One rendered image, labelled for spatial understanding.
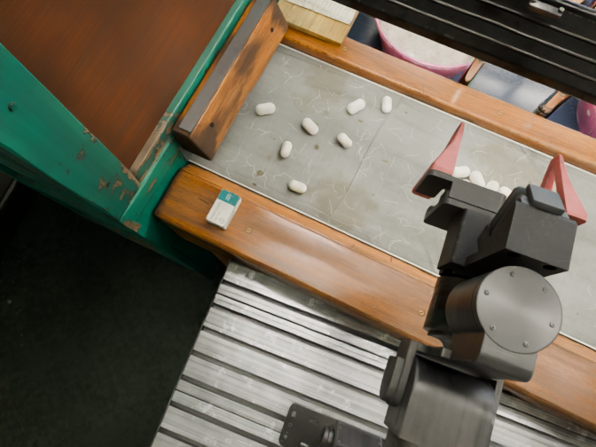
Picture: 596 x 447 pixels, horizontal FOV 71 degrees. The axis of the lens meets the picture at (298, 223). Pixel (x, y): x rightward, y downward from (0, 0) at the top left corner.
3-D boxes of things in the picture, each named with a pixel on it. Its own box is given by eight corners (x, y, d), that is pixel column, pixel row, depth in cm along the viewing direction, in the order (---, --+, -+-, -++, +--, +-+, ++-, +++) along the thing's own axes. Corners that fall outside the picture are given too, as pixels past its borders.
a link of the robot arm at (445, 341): (458, 256, 34) (435, 338, 32) (527, 281, 34) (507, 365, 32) (432, 270, 41) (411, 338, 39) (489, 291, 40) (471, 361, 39)
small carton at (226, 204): (225, 230, 71) (223, 227, 69) (207, 222, 71) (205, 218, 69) (242, 199, 72) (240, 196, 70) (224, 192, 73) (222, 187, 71)
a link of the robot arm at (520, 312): (460, 244, 29) (411, 422, 26) (585, 289, 28) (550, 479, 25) (414, 270, 40) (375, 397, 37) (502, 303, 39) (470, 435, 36)
